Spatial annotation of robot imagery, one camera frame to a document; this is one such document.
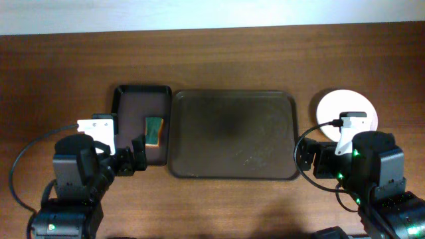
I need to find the small dark brown tray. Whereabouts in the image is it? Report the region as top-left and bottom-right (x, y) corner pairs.
(112, 85), (172, 166)

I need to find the large brown tray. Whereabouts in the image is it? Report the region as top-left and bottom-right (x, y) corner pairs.
(167, 90), (299, 181)

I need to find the orange green scrub sponge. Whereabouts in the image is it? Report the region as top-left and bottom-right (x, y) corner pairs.
(145, 116), (164, 147)

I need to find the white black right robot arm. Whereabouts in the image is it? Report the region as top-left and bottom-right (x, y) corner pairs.
(294, 131), (424, 238)

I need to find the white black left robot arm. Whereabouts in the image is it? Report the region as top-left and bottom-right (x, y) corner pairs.
(29, 134), (147, 238)

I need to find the white plate with ketchup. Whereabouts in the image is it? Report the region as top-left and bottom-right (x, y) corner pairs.
(316, 90), (378, 142)

